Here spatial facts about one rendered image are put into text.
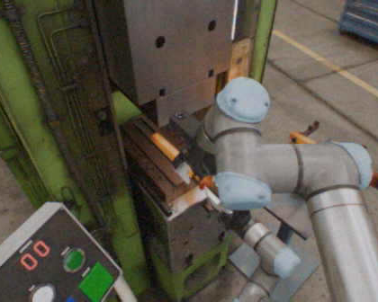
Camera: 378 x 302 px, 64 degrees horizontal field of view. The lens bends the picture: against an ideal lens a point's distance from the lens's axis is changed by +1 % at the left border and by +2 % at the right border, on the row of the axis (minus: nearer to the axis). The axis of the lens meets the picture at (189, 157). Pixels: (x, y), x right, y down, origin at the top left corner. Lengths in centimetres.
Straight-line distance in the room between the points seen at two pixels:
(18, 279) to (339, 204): 65
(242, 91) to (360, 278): 28
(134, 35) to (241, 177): 40
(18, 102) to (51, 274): 41
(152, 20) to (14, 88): 34
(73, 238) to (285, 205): 92
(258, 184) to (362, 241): 14
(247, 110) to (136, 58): 34
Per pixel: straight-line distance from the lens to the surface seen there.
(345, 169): 47
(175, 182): 106
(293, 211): 140
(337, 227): 44
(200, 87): 86
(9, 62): 77
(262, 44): 123
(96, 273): 88
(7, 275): 78
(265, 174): 44
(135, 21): 68
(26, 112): 83
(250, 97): 46
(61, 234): 81
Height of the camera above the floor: 180
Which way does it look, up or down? 45 degrees down
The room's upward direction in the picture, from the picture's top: straight up
